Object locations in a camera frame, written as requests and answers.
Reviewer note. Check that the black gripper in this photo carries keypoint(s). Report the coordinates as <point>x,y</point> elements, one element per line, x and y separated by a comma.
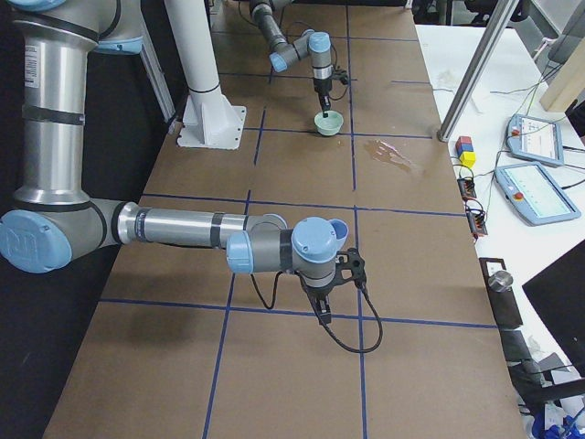
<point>323,87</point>
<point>316,291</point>

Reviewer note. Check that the mint green bowl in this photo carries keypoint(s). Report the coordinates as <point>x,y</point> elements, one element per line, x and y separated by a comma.
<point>328,123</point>

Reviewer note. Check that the blue grey paper cup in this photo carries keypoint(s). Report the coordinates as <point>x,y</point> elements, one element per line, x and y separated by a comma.
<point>341,231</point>

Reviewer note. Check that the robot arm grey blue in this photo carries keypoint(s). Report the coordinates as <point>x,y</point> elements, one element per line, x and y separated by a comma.
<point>312,44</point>
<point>124,141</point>

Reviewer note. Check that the red block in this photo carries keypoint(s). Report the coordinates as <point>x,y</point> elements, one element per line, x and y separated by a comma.
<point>463,139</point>

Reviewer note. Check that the blue block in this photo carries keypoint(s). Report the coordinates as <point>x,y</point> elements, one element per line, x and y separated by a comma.
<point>464,148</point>

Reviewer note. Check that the yellow block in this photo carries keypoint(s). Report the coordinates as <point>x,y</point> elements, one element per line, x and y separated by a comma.
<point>467,158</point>

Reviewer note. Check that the black power strip far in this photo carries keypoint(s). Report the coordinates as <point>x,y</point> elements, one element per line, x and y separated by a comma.
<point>466,186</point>

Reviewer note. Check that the black power strip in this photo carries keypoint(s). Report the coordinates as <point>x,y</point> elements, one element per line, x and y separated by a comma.
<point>466,186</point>
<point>476,221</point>

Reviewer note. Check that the black power strip near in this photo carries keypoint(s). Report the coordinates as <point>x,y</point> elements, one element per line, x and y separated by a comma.
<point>476,221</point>

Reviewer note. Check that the steel cylinder cup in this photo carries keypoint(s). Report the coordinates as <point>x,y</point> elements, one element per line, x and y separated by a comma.
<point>500,281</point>

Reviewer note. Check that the black tray under cup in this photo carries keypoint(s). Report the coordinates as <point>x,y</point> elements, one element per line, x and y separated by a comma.
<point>504,305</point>

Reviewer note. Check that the teach pendant far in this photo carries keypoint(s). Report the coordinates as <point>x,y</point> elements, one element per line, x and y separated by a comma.
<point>535,139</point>

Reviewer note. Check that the teach pendant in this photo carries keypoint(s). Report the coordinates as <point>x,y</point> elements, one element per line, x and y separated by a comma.
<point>535,139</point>
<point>535,195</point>

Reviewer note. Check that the teach pendant near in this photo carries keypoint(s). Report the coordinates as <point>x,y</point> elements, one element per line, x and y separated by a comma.
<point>535,195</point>

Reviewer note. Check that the black monitor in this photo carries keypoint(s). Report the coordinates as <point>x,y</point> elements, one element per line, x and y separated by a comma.
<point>557,295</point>

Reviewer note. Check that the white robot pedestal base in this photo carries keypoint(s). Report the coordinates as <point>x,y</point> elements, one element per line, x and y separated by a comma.
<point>209,119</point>

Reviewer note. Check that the aluminium frame post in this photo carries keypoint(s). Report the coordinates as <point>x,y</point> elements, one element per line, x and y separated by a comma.
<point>503,12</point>

